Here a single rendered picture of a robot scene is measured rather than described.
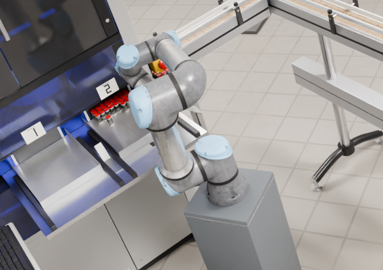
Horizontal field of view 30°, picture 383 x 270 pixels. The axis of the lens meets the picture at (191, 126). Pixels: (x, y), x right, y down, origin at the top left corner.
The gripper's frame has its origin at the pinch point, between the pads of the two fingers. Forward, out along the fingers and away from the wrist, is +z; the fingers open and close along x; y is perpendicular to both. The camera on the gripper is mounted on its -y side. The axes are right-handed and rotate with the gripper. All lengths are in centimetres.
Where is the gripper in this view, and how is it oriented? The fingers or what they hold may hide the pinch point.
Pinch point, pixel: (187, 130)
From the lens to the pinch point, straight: 240.8
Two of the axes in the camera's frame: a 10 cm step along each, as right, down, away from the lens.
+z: 6.8, 6.8, -2.7
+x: -6.5, 7.3, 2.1
